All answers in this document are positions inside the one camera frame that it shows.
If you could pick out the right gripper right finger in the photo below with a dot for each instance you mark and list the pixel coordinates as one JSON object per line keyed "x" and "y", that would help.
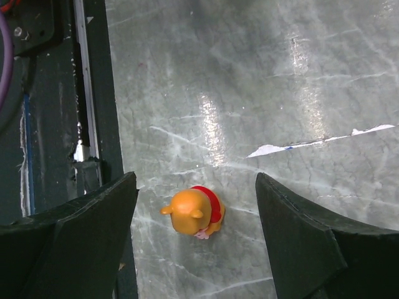
{"x": 317, "y": 253}

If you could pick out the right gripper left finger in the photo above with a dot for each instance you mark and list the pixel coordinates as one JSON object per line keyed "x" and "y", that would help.
{"x": 73, "y": 250}

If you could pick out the orange bear toy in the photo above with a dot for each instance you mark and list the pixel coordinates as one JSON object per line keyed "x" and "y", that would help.
{"x": 197, "y": 211}

